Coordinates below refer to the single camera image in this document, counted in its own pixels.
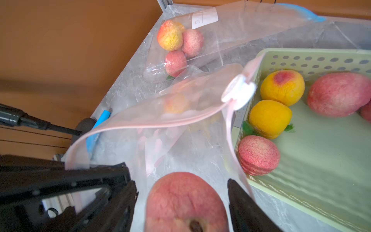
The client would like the yellow red-blush basket peach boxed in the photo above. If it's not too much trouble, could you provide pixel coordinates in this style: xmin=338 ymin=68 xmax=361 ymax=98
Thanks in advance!
xmin=260 ymin=70 xmax=305 ymax=106

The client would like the clear zip-top bag pink zipper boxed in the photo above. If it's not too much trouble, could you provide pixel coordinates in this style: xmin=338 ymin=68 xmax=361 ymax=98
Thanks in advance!
xmin=65 ymin=56 xmax=263 ymax=217

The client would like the pink basket peach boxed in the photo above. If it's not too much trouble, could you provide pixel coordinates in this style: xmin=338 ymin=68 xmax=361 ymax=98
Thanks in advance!
xmin=307 ymin=72 xmax=371 ymax=118
xmin=360 ymin=101 xmax=371 ymax=123

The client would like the plain yellow peach with leaf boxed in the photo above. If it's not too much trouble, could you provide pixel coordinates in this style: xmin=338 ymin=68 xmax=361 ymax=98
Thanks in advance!
xmin=248 ymin=100 xmax=292 ymax=140

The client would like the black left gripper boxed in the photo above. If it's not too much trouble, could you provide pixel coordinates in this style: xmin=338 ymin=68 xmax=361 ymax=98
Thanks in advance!
xmin=1 ymin=155 xmax=131 ymax=232

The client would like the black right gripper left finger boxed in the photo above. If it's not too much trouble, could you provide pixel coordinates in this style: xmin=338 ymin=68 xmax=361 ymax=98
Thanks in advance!
xmin=69 ymin=180 xmax=138 ymax=232

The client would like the blue handheld microphone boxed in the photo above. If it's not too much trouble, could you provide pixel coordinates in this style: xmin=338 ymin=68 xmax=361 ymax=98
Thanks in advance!
xmin=85 ymin=108 xmax=112 ymax=154

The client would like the large pink peach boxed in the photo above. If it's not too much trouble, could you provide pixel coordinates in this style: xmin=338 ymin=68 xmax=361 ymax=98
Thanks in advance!
xmin=144 ymin=172 xmax=229 ymax=232

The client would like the green perforated plastic basket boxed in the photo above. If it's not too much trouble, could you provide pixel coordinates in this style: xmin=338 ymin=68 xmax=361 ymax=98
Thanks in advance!
xmin=247 ymin=48 xmax=371 ymax=232

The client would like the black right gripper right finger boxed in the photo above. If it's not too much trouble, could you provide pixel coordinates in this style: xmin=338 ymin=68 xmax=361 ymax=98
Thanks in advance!
xmin=228 ymin=179 xmax=282 ymax=232

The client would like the aluminium corner post left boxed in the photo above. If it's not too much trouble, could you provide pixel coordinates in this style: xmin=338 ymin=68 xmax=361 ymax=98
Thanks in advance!
xmin=157 ymin=0 xmax=173 ymax=12

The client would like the pink basket peach left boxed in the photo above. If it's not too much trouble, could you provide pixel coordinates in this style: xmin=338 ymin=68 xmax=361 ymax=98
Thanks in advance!
xmin=307 ymin=72 xmax=371 ymax=118

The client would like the black microphone on stand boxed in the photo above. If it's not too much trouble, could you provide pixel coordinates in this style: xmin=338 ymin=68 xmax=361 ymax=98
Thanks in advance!
xmin=1 ymin=104 xmax=97 ymax=145

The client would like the clear zip-top bag blue zipper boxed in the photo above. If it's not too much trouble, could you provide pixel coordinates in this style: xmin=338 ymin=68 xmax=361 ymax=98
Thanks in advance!
xmin=144 ymin=1 xmax=326 ymax=82

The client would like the pink basket peach right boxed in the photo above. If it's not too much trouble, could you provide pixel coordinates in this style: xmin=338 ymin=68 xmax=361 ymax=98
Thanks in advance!
xmin=360 ymin=101 xmax=371 ymax=123

